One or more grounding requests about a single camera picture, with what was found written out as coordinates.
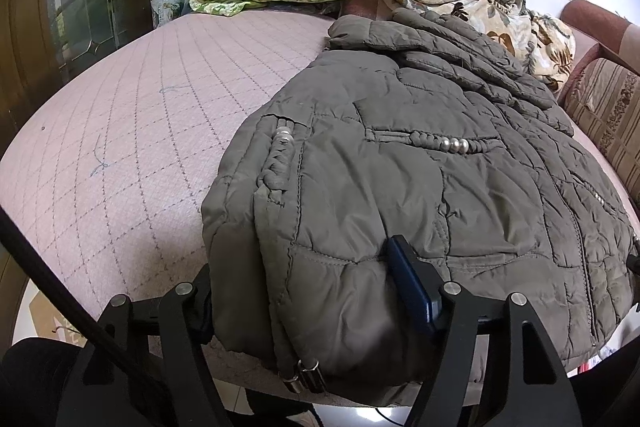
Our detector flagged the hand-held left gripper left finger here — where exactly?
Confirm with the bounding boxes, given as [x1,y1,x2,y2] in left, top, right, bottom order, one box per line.
[55,264,228,427]

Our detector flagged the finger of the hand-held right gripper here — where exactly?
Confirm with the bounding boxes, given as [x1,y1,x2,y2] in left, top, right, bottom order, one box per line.
[625,232,640,280]

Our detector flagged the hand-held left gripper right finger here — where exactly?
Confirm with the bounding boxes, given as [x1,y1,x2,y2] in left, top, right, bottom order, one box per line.
[385,234,583,427]

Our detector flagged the grey-brown padded jacket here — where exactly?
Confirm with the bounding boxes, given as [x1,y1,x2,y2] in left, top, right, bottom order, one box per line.
[200,7,640,395]

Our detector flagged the striped floral cushion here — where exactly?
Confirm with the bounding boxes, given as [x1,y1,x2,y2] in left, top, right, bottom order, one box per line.
[562,57,640,198]

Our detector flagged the pink quilted mattress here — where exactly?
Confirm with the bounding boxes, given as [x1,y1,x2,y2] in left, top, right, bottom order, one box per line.
[0,9,640,408]

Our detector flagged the person's dark trousers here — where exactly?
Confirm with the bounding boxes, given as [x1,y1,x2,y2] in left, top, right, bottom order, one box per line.
[0,337,640,427]

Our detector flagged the reddish-brown padded headboard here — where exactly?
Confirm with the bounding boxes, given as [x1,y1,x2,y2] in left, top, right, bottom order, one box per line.
[557,0,640,108]

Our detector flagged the wooden door with glass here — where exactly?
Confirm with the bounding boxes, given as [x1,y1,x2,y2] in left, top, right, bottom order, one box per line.
[0,0,166,158]

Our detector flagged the black cable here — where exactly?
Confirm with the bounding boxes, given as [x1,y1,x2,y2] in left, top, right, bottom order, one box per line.
[375,407,403,427]
[0,209,161,408]

